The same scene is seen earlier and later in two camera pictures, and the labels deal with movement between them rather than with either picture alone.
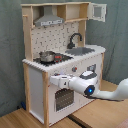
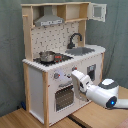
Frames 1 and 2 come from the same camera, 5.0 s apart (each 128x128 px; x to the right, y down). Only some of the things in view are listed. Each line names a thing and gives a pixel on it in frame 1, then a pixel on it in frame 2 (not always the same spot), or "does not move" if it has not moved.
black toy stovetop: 58,58 does not move
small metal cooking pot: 47,56 does not move
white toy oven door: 62,102 does not move
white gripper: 61,80 → 81,82
